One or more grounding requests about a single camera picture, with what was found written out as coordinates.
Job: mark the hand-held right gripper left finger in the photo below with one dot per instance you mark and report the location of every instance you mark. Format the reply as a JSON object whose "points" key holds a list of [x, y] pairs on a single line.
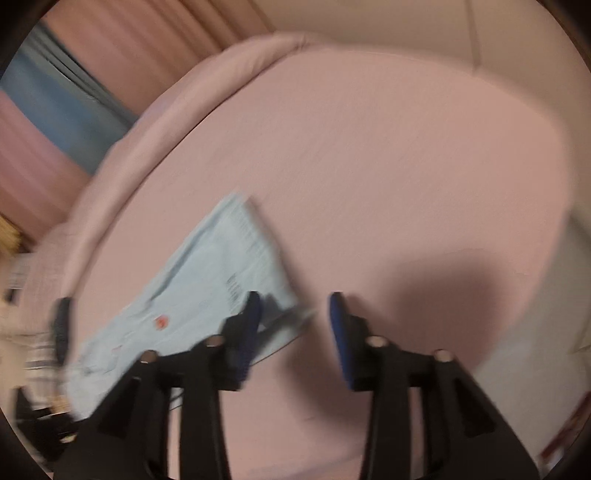
{"points": [[249, 323]]}

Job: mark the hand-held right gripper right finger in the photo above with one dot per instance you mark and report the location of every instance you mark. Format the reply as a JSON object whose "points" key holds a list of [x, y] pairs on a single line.
{"points": [[339, 332]]}

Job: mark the light blue pants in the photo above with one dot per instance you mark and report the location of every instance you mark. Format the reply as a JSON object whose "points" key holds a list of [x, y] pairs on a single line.
{"points": [[198, 286]]}

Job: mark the pink duvet roll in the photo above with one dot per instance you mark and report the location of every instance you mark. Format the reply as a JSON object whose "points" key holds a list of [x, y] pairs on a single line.
{"points": [[369, 184]]}

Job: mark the black object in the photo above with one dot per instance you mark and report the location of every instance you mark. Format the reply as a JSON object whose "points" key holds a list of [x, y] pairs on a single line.
{"points": [[61, 327]]}

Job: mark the blue curtain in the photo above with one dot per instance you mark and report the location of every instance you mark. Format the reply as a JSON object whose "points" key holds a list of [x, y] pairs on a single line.
{"points": [[60, 106]]}

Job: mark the pink curtain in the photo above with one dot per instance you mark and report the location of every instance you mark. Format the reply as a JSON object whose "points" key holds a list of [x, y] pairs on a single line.
{"points": [[138, 46]]}

